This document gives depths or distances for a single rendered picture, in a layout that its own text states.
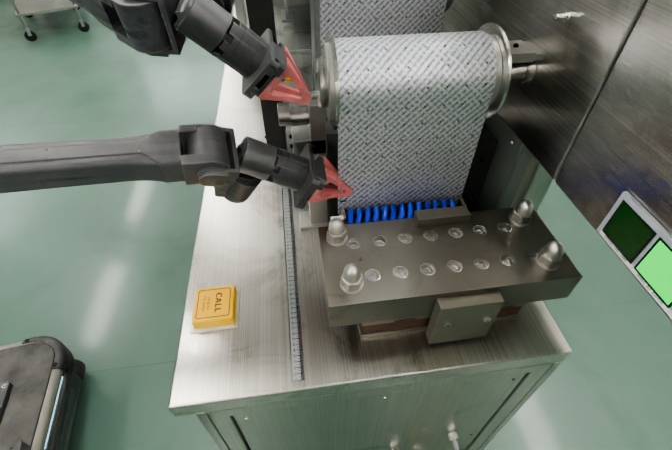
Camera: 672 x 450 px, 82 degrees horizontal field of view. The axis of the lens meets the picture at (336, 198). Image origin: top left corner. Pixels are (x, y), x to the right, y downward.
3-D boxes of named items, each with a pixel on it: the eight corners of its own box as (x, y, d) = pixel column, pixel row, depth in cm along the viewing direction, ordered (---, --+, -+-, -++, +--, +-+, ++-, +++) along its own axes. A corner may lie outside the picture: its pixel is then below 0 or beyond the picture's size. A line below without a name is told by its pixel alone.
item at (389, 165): (337, 212, 73) (338, 128, 60) (458, 201, 75) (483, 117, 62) (338, 214, 72) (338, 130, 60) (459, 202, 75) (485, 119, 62)
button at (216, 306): (199, 295, 73) (196, 288, 72) (237, 291, 74) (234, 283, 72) (194, 330, 68) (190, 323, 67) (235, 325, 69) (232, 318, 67)
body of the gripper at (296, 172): (304, 211, 64) (262, 199, 61) (300, 172, 71) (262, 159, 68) (323, 184, 60) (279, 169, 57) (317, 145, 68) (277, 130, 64)
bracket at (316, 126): (297, 215, 89) (285, 92, 68) (325, 213, 89) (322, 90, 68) (298, 232, 85) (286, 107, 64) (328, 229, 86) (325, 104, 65)
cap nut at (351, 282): (338, 275, 61) (338, 257, 58) (361, 272, 61) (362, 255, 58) (341, 295, 58) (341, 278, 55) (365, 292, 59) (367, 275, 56)
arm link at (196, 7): (162, 31, 48) (184, 0, 44) (176, 0, 52) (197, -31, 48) (212, 65, 52) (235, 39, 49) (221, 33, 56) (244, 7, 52)
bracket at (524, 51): (492, 50, 64) (495, 38, 62) (525, 48, 64) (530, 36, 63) (506, 64, 60) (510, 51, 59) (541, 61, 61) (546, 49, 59)
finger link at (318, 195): (343, 214, 69) (296, 199, 65) (338, 188, 74) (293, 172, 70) (364, 188, 65) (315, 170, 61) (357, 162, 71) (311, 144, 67)
